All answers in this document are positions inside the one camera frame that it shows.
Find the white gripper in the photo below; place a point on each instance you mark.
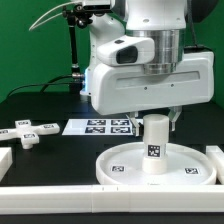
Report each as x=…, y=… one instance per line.
x=129, y=89

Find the white round table top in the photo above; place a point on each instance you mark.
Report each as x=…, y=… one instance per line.
x=126, y=164

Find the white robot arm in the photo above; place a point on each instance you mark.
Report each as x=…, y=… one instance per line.
x=164, y=21

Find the white right block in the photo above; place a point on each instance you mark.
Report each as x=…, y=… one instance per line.
x=216, y=155

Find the white block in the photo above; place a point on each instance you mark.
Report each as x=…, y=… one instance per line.
x=216, y=155
x=5, y=160

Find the white marker sheet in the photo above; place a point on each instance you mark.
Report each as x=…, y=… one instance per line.
x=94, y=127

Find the white cross-shaped table base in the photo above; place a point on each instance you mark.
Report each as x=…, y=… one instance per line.
x=27, y=133

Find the white left block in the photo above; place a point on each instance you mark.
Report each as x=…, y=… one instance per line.
x=5, y=160

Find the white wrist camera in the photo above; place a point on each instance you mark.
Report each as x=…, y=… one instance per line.
x=127, y=51

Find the white front rail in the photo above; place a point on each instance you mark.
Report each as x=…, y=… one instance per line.
x=110, y=198

